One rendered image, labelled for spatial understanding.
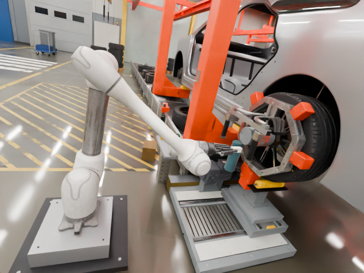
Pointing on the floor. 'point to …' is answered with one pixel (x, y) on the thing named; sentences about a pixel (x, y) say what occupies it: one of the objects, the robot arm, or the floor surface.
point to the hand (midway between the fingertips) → (235, 149)
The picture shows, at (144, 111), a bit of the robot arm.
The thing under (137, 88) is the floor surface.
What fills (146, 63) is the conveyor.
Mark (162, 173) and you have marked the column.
